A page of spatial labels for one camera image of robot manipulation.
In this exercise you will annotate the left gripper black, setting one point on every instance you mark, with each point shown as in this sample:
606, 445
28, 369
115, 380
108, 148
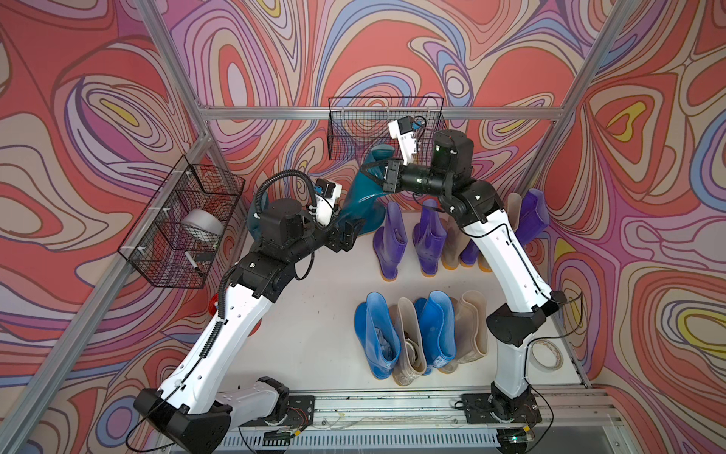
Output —
346, 237

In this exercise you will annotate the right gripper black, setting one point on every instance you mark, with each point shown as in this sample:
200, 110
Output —
392, 176

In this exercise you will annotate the teal rain boot yellow sole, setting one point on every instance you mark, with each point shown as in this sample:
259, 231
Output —
253, 221

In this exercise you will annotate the purple rain boot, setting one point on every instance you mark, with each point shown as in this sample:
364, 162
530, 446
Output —
534, 217
469, 256
429, 237
390, 241

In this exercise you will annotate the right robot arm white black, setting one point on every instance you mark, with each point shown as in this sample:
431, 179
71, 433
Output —
480, 214

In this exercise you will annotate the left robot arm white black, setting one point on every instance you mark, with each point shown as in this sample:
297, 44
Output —
188, 407

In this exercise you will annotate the beige rain boot back right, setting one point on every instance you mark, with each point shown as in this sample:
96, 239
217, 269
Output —
513, 206

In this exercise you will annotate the beige rain boot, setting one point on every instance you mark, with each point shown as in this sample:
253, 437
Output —
471, 336
411, 363
513, 206
455, 243

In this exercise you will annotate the blue rain boot left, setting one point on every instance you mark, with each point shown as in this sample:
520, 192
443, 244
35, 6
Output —
377, 335

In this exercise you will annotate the blue rain boot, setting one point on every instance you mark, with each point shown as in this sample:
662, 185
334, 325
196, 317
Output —
377, 335
436, 320

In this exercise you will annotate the blue rain boot right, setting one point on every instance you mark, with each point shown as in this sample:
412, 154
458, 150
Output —
436, 320

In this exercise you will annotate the beige rain boot front right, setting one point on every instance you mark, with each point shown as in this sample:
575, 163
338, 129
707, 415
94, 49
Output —
471, 336

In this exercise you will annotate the beige rain boot front left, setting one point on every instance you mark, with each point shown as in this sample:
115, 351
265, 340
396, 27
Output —
411, 363

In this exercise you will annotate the grey tape roll in basket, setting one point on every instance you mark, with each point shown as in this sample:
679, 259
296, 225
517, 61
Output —
203, 226

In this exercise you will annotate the red round object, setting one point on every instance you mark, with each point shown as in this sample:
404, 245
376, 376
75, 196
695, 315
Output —
213, 306

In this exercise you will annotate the white tape roll on table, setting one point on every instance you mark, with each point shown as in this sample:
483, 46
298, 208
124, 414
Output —
545, 356

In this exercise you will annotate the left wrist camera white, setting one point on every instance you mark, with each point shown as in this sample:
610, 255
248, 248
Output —
327, 195

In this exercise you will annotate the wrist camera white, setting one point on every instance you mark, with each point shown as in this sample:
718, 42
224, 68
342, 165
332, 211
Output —
327, 195
405, 131

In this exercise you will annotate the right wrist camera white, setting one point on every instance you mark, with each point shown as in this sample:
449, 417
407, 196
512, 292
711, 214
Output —
405, 131

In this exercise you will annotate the black wire basket back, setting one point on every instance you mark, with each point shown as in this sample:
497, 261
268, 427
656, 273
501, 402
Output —
356, 124

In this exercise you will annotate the black wire basket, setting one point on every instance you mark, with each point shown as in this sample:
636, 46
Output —
159, 248
356, 124

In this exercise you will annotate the black wire basket left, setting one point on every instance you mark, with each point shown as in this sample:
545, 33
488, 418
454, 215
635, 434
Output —
159, 248

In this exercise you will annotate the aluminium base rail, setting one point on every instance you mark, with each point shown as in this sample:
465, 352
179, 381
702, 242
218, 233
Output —
388, 422

